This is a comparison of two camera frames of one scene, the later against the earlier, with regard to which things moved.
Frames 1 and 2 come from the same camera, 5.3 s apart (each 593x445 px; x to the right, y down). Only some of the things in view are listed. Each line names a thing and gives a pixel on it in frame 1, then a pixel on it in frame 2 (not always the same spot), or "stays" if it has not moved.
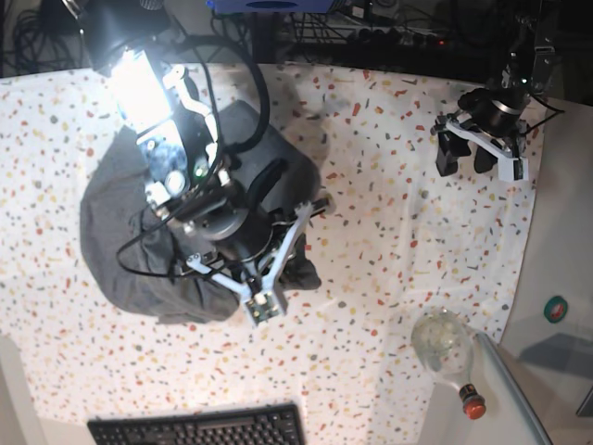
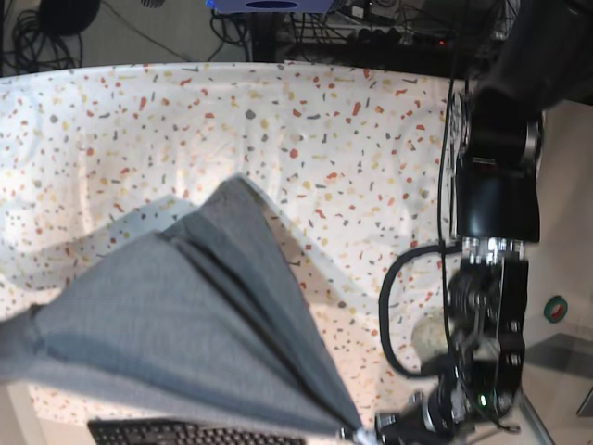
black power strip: [402, 36] stays
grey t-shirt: [133, 252] -> [204, 319]
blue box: [269, 6] stays
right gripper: [495, 112] -> [468, 387]
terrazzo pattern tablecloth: [398, 241] stays
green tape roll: [555, 309] stays
